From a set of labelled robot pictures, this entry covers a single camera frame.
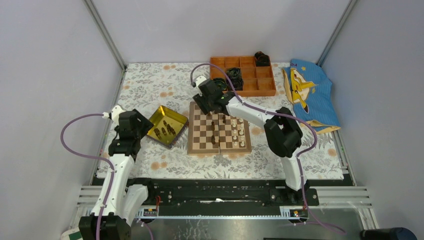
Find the wooden chessboard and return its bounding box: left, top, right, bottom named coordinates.
left=187, top=101, right=252, bottom=156

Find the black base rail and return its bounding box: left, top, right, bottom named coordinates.
left=91, top=177, right=321, bottom=218

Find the floral tablecloth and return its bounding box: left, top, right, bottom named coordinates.
left=117, top=63, right=343, bottom=180

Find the blue pikachu shirt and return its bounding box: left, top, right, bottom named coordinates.
left=281, top=58, right=341, bottom=134

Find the green checkered mat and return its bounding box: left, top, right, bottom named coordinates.
left=60, top=228, right=83, bottom=240

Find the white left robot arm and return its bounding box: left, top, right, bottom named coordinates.
left=91, top=105, right=155, bottom=226

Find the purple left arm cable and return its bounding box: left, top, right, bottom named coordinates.
left=60, top=113, right=117, bottom=240

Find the orange wooden compartment tray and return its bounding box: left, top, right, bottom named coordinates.
left=210, top=55, right=276, bottom=97

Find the gold tin box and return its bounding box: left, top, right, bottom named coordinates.
left=147, top=105, right=189, bottom=149

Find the black cylinder object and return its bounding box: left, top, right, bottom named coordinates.
left=359, top=227, right=418, bottom=240

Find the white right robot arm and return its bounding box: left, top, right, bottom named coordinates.
left=191, top=76, right=309, bottom=206

